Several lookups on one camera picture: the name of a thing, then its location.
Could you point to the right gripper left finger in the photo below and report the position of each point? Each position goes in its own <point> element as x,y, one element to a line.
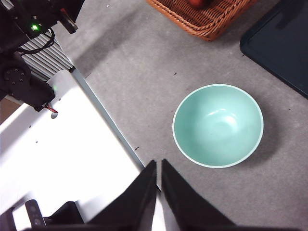
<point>137,204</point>

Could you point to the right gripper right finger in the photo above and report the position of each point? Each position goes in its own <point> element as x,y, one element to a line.
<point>183,204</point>

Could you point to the teal ribbed bowl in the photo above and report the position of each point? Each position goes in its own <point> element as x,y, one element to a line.
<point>216,127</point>

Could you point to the grey ribbed aluminium panel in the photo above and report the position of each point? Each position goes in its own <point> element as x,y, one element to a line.
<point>53,60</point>

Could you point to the red apple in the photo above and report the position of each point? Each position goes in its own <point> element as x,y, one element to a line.
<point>196,2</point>

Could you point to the brown wicker basket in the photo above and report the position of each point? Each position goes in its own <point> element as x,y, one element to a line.
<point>204,21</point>

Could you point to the black rectangular tray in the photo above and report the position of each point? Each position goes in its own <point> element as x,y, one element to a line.
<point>281,41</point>

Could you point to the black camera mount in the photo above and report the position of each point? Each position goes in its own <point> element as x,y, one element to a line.
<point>65,214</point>

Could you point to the black camera bar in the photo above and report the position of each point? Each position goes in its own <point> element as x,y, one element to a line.
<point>34,213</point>

